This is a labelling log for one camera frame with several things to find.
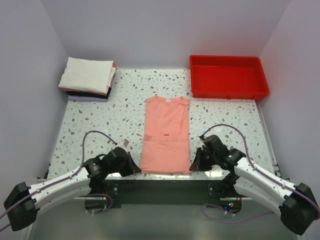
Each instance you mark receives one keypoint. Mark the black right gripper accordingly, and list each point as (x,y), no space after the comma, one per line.
(198,165)

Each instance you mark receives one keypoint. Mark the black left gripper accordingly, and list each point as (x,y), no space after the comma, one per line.
(131,168)

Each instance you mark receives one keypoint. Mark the salmon pink t shirt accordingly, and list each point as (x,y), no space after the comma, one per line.
(166,144)

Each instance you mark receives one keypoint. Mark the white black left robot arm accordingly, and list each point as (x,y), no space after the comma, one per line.
(26,202)

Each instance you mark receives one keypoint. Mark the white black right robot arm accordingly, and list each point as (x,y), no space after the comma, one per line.
(295,204)

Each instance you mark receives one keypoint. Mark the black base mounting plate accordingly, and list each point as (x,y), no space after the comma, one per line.
(161,192)

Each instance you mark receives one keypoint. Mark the black folded t shirt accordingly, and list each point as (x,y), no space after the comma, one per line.
(89,94)

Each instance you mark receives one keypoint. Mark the red plastic tray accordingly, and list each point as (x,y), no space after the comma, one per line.
(227,77)

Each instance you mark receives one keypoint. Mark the lavender folded t shirt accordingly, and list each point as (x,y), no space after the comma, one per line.
(87,98)

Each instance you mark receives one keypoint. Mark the white folded t shirt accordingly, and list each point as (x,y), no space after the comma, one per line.
(87,75)

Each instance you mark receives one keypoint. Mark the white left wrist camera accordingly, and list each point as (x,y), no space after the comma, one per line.
(123,144)

